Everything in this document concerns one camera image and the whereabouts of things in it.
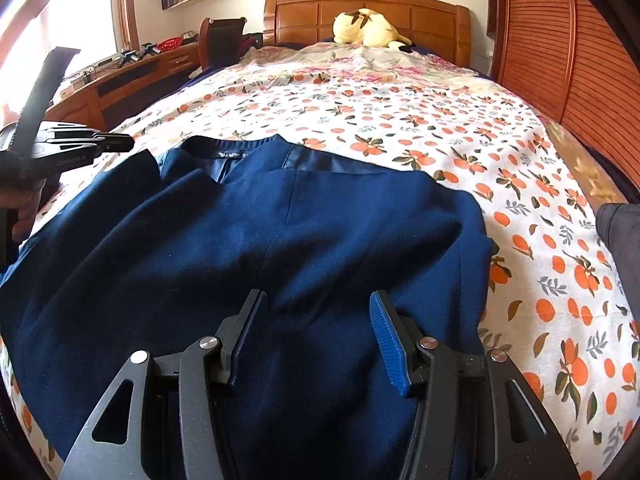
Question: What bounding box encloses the yellow plush toy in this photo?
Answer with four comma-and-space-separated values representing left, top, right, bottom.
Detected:
333, 8, 413, 49

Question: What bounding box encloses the pink floral blanket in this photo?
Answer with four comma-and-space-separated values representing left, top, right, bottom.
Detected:
240, 42, 481, 83

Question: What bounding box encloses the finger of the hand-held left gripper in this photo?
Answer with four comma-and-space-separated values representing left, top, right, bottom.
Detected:
50, 132, 136, 156
44, 128, 104, 143

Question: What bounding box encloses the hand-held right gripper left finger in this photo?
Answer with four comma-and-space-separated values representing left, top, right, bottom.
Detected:
59, 288, 268, 480

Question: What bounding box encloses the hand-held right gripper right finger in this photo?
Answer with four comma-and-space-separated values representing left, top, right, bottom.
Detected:
369, 290, 581, 480

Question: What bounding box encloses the wooden headboard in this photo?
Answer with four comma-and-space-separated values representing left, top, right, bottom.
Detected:
263, 0, 472, 68

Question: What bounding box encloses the wooden desk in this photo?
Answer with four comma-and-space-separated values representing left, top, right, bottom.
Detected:
45, 42, 206, 133

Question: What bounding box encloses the wood framed window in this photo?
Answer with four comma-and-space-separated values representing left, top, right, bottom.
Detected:
0, 0, 141, 126

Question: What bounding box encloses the dark blue suit jacket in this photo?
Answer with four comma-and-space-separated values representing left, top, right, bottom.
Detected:
0, 134, 493, 480

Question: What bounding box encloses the person's left hand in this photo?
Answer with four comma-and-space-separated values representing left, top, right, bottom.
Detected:
10, 176, 49, 244

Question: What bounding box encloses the orange print bed sheet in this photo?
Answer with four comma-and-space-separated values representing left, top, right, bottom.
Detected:
0, 42, 640, 480

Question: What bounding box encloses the grey cloth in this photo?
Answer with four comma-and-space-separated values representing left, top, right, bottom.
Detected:
597, 202, 640, 321

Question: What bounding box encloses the brown office chair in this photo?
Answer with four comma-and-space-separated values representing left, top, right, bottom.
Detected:
199, 16, 249, 73

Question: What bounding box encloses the wooden louvered wardrobe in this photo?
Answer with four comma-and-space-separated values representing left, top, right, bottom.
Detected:
487, 0, 640, 176

